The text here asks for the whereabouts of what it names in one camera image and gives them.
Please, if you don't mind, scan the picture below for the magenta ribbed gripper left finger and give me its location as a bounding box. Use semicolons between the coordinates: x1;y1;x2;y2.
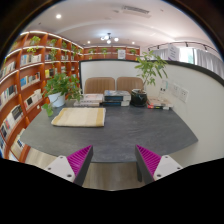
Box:
45;145;93;186

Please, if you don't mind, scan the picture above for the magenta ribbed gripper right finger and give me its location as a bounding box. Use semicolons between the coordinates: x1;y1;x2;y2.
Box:
135;145;182;184

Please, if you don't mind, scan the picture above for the folded yellow striped towel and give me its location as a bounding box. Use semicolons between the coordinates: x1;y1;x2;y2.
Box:
51;108;106;127

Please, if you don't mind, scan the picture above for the white book stack left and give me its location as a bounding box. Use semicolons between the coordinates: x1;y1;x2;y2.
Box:
74;94;103;106

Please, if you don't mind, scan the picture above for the dark book stack centre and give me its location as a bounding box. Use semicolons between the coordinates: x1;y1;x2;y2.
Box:
103;90;131;106

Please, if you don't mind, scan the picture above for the leafy plant in white pot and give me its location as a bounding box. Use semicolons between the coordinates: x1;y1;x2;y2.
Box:
42;73;81;116

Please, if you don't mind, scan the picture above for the left tan chair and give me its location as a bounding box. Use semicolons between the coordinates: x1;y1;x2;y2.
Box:
84;77;115;94

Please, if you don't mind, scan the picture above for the tan chair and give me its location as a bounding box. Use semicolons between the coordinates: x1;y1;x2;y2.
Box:
84;77;115;94
116;77;144;93

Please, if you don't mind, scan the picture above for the right tan chair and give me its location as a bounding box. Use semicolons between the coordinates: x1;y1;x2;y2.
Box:
116;77;144;93

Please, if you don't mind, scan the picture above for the tall plant in black pot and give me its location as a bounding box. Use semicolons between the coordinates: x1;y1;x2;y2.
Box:
131;51;168;107

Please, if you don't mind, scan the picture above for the orange wooden bookshelf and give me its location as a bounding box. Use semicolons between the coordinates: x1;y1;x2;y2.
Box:
0;30;83;162

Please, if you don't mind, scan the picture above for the white sign on shelf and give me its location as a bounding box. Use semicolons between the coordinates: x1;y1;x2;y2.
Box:
117;49;126;60

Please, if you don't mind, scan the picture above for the white window curtain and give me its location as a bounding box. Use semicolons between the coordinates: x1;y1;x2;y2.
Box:
154;46;224;79

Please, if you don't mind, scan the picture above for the ceiling spot lamp cluster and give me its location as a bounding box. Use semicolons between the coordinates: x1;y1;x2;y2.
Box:
101;33;119;44

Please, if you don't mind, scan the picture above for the books stack by wall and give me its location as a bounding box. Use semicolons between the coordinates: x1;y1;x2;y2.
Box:
147;97;173;110

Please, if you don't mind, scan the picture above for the white wall socket panel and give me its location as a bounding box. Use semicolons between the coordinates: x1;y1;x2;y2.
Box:
172;84;189;103

